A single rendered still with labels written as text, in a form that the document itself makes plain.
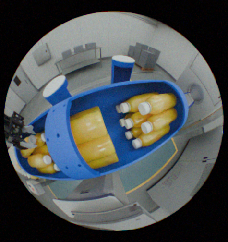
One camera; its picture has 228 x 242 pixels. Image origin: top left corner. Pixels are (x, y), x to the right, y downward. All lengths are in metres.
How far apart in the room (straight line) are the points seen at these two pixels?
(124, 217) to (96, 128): 0.28
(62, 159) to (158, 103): 0.28
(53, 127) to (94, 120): 0.09
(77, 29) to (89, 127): 3.50
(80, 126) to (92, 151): 0.07
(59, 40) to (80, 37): 0.83
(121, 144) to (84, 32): 3.58
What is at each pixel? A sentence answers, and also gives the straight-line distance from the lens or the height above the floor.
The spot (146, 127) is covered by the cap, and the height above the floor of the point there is 1.13.
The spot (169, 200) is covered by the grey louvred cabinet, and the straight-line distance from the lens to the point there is 1.49.
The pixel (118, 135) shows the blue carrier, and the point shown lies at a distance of 0.38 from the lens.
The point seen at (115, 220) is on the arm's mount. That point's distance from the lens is 0.27.
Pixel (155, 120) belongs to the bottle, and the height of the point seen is 1.14.
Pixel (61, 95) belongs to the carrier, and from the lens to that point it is 0.69.
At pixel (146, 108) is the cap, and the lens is 0.22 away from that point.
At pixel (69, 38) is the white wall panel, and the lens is 3.46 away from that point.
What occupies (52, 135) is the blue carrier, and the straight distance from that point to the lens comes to 0.15.
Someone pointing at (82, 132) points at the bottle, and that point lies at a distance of 0.17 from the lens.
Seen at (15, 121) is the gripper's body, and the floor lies 1.29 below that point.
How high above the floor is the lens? 1.34
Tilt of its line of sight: 69 degrees down
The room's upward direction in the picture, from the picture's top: 8 degrees clockwise
